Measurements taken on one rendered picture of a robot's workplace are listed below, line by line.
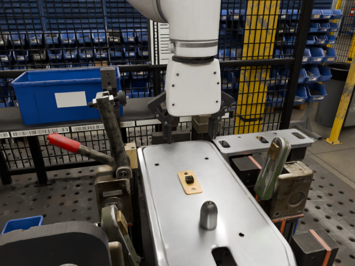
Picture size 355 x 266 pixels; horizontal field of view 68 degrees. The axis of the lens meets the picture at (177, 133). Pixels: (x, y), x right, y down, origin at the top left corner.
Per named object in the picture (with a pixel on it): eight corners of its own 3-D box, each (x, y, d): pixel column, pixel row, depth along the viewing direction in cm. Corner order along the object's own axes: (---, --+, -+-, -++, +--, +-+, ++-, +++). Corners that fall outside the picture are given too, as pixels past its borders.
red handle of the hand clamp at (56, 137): (130, 169, 51) (48, 136, 45) (124, 178, 52) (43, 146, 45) (129, 158, 55) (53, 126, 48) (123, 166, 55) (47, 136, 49)
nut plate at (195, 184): (203, 192, 55) (204, 188, 55) (186, 195, 54) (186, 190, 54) (192, 170, 63) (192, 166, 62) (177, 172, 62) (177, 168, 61)
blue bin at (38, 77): (124, 116, 86) (120, 77, 80) (21, 125, 79) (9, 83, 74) (121, 101, 100) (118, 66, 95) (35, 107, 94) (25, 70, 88)
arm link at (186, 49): (172, 41, 41) (172, 62, 42) (225, 40, 42) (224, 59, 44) (162, 36, 48) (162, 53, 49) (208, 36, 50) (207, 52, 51)
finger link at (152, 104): (146, 89, 47) (149, 119, 49) (187, 85, 48) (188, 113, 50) (145, 88, 48) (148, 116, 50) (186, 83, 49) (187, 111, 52)
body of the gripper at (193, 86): (168, 55, 42) (169, 120, 47) (228, 54, 44) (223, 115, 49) (160, 49, 48) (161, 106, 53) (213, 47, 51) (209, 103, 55)
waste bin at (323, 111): (364, 128, 325) (384, 69, 293) (330, 132, 313) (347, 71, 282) (333, 113, 369) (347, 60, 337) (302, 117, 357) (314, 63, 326)
